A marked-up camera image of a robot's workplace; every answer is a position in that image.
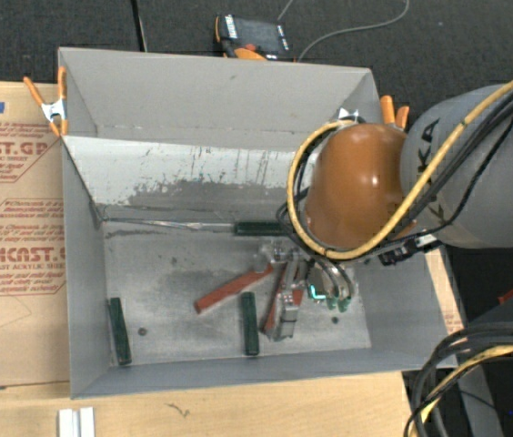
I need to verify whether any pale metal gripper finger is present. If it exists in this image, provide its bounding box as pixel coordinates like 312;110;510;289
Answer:
272;290;302;341
252;242;285;275

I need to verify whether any red-brown flat block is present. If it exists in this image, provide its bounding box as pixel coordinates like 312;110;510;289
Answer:
193;264;277;316
259;266;307;335

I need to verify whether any dark green flat block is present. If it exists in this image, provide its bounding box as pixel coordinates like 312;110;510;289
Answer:
106;297;133;366
232;220;287;237
239;291;261;357

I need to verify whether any grey metal bin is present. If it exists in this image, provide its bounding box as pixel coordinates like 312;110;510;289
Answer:
57;46;460;400

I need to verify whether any brown cardboard board, red print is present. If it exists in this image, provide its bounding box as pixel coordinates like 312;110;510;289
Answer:
0;78;468;393

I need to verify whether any black cylinder on white bracket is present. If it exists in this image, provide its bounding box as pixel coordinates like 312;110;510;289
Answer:
377;233;443;267

